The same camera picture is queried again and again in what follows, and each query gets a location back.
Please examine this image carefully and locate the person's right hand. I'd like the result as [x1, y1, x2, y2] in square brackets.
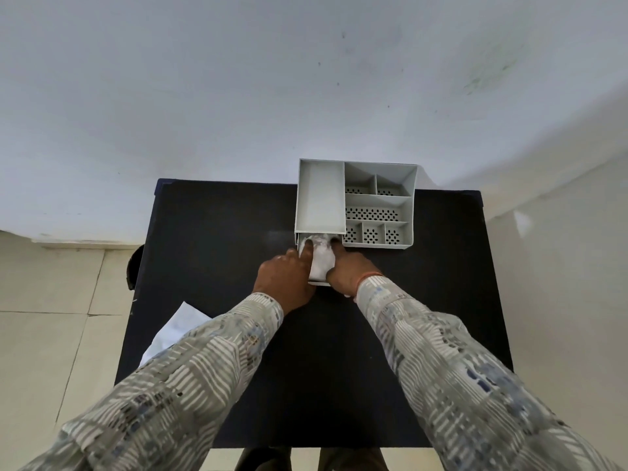
[326, 238, 385, 298]

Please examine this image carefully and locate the person's left hand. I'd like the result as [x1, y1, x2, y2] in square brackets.
[252, 238, 316, 315]

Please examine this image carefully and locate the white cloth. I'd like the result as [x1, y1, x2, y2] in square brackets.
[306, 233, 338, 281]

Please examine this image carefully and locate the white organizer drawer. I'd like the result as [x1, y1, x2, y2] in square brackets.
[296, 232, 340, 288]

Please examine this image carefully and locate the person's left forearm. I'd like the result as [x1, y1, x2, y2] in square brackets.
[19, 291, 286, 471]

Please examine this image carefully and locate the person's right forearm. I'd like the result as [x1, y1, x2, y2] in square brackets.
[352, 276, 625, 471]

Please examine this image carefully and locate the white plastic desk organizer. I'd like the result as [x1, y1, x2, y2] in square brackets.
[294, 158, 419, 253]

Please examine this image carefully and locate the white paper sheet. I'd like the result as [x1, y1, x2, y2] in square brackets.
[138, 301, 212, 369]

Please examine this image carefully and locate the black round object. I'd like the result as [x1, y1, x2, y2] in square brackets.
[128, 244, 146, 291]

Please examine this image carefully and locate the person's right leg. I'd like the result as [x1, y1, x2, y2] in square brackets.
[319, 446, 389, 471]

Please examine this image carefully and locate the person's leg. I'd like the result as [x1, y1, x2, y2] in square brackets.
[319, 446, 389, 471]
[239, 446, 293, 471]

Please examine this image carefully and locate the person's left leg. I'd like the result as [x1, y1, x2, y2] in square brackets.
[239, 446, 293, 471]

